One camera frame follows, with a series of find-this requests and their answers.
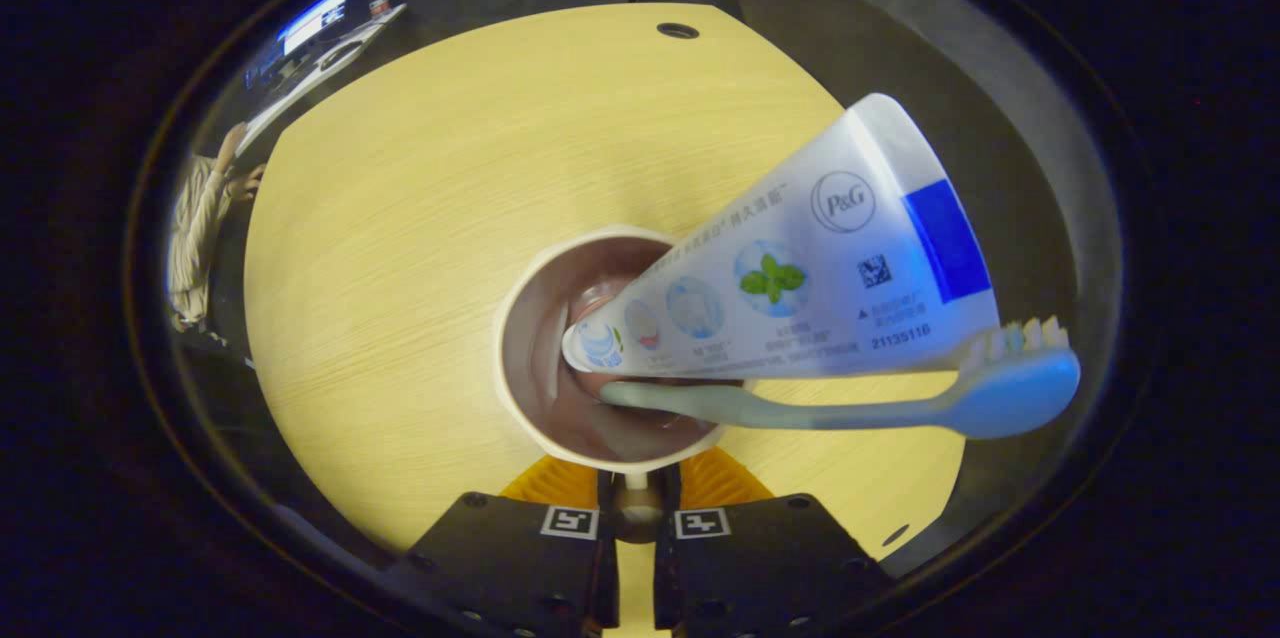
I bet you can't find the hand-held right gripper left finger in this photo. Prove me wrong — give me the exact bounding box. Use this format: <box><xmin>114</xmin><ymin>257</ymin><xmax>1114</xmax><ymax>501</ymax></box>
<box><xmin>383</xmin><ymin>455</ymin><xmax>622</xmax><ymax>638</ymax></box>

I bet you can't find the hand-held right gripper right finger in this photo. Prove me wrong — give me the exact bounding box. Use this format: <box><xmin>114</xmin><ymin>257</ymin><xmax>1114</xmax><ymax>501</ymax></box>
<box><xmin>653</xmin><ymin>447</ymin><xmax>898</xmax><ymax>638</ymax></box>

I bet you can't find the beige cup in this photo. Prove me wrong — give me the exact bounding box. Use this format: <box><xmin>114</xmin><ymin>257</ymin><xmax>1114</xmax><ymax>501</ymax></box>
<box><xmin>492</xmin><ymin>224</ymin><xmax>746</xmax><ymax>544</ymax></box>

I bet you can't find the white toothpaste tube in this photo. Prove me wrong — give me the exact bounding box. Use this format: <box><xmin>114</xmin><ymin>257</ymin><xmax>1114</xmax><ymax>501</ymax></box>
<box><xmin>561</xmin><ymin>93</ymin><xmax>1002</xmax><ymax>380</ymax></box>

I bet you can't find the pale blue toothbrush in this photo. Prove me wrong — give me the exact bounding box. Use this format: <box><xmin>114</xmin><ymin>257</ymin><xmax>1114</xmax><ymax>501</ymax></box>
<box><xmin>598</xmin><ymin>316</ymin><xmax>1083</xmax><ymax>441</ymax></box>

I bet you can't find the white side desk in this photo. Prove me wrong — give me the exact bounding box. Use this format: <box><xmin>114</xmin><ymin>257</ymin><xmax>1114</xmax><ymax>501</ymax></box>
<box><xmin>238</xmin><ymin>3</ymin><xmax>408</xmax><ymax>157</ymax></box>

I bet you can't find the computer monitor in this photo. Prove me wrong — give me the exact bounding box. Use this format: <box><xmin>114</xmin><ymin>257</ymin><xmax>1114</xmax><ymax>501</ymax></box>
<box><xmin>245</xmin><ymin>0</ymin><xmax>353</xmax><ymax>91</ymax></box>

